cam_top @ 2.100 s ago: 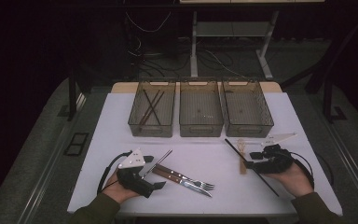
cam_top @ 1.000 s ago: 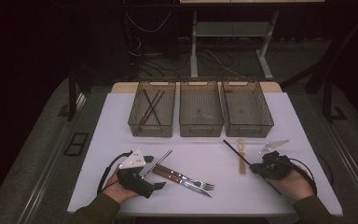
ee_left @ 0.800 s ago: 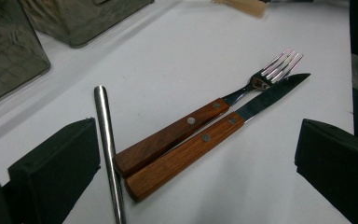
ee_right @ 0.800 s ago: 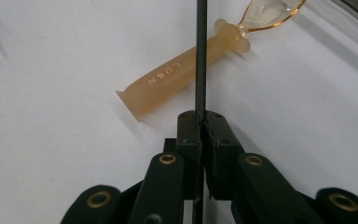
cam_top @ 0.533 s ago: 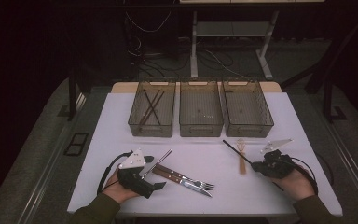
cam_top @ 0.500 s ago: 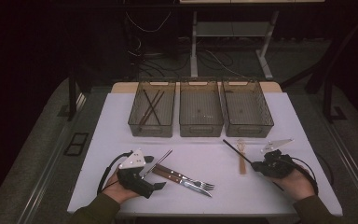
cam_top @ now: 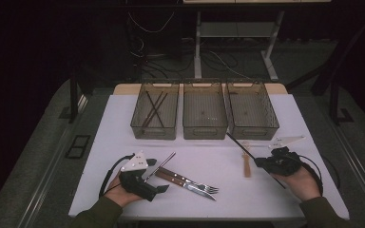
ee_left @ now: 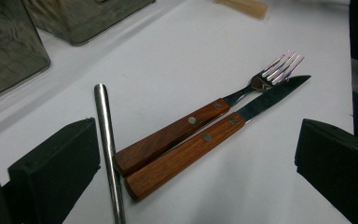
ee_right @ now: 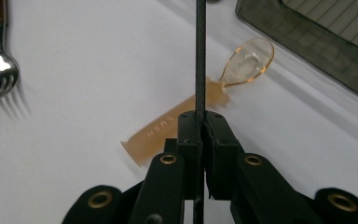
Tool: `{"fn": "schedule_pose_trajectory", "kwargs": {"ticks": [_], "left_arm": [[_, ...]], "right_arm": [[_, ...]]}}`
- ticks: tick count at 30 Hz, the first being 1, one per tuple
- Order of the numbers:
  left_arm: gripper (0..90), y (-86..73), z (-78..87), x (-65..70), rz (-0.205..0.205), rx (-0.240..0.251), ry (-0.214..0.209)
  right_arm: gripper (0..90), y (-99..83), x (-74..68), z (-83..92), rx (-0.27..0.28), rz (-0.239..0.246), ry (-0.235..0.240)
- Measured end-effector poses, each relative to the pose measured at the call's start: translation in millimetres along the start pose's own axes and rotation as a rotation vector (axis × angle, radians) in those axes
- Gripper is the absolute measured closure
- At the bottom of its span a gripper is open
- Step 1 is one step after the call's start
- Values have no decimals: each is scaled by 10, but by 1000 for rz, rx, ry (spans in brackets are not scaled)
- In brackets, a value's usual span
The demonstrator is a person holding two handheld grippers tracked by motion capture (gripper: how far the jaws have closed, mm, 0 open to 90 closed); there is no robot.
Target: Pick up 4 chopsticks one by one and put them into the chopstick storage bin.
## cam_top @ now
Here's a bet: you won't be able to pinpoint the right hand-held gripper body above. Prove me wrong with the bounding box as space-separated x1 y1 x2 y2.
264 136 306 178

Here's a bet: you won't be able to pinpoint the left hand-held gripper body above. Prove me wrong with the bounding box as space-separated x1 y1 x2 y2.
118 151 157 202

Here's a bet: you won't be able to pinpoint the transparent grey plastic bin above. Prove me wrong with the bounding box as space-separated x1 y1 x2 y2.
182 78 229 141
129 79 181 142

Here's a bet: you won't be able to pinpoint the wire basket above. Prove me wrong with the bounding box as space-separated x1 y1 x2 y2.
223 79 280 142

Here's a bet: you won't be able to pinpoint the wooden-handled forks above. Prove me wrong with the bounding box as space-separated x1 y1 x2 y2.
154 170 218 202

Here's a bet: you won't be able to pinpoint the wooden-handled fork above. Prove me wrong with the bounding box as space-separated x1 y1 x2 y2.
157 166 220 195

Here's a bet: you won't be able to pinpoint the person's left hand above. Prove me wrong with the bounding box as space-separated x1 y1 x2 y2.
104 173 144 208

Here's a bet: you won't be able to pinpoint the person's right hand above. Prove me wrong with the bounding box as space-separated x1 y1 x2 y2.
274 167 321 202

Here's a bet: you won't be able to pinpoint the black metal stand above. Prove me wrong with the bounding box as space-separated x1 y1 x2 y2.
328 80 355 126
58 70 87 124

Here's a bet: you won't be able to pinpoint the light wooden board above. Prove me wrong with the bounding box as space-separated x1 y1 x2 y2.
112 83 289 96

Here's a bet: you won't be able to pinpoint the white desk with metal legs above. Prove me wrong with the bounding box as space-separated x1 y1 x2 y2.
182 0 333 83

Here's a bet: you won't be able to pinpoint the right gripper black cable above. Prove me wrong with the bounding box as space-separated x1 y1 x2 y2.
297 154 325 196

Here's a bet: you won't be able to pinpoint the metal floor rail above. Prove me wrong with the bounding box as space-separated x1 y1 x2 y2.
325 123 365 219
16 94 88 228

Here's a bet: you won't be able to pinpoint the black floor cable bundle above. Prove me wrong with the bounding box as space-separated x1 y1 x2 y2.
137 51 195 80

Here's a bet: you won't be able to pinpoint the white floor cable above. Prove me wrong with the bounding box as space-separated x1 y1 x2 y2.
208 50 252 80

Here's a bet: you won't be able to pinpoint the white hanging cable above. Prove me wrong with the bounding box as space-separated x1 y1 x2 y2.
127 10 176 34

